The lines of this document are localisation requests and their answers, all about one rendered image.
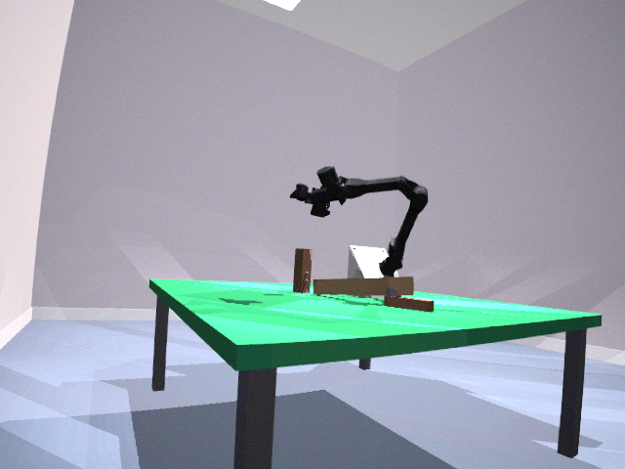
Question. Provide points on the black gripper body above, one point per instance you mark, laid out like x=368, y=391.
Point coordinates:
x=302, y=193

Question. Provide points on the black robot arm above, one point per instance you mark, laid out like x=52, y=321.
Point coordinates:
x=355, y=187

